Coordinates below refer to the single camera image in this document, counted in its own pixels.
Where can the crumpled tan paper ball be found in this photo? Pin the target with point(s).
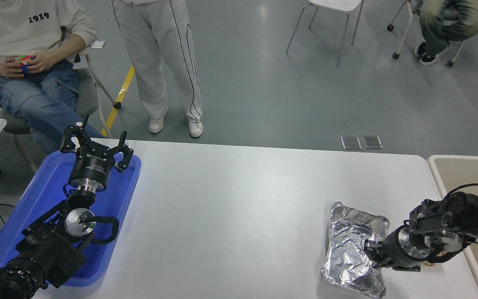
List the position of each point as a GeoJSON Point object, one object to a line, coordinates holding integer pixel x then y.
{"type": "Point", "coordinates": [434, 261]}

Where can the colourful puzzle cube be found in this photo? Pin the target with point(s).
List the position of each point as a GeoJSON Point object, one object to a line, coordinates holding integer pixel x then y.
{"type": "Point", "coordinates": [25, 65]}

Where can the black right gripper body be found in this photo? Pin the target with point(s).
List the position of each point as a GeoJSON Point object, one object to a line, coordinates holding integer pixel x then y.
{"type": "Point", "coordinates": [391, 249]}

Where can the white chair with castors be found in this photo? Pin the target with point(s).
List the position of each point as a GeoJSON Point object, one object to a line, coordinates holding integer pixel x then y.
{"type": "Point", "coordinates": [405, 29]}

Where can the seated person's left hand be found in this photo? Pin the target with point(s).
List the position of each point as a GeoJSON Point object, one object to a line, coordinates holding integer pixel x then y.
{"type": "Point", "coordinates": [44, 60]}

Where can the metal floor plate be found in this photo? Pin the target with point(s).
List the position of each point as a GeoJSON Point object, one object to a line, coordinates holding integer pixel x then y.
{"type": "Point", "coordinates": [351, 142]}
{"type": "Point", "coordinates": [372, 142]}

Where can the blue plastic tray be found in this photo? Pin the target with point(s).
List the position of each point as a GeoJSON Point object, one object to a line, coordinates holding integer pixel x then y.
{"type": "Point", "coordinates": [44, 195]}

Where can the seated person with cube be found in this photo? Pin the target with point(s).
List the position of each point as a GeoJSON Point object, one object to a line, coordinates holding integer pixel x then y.
{"type": "Point", "coordinates": [23, 25]}

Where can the grey office chair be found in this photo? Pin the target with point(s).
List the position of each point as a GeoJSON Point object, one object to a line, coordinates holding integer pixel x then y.
{"type": "Point", "coordinates": [87, 91]}

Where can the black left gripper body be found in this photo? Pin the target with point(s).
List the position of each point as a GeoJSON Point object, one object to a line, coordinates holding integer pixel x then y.
{"type": "Point", "coordinates": [91, 168]}

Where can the silver foil tray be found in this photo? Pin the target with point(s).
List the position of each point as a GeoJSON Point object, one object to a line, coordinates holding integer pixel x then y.
{"type": "Point", "coordinates": [347, 249]}

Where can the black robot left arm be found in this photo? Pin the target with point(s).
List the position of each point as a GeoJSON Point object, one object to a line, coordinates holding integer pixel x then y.
{"type": "Point", "coordinates": [48, 249]}

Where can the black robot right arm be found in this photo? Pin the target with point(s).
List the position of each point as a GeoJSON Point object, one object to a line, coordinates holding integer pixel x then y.
{"type": "Point", "coordinates": [467, 216]}

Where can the standing person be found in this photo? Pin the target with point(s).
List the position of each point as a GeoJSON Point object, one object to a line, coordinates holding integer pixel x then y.
{"type": "Point", "coordinates": [156, 54]}

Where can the seated person's right hand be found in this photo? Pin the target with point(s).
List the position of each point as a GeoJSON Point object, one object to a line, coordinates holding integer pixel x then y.
{"type": "Point", "coordinates": [8, 68]}

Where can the large pale bin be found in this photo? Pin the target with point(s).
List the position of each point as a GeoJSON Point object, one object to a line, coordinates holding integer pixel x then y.
{"type": "Point", "coordinates": [475, 174]}

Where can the white chair with metal legs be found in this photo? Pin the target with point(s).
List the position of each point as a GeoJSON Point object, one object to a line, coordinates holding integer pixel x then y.
{"type": "Point", "coordinates": [338, 4]}

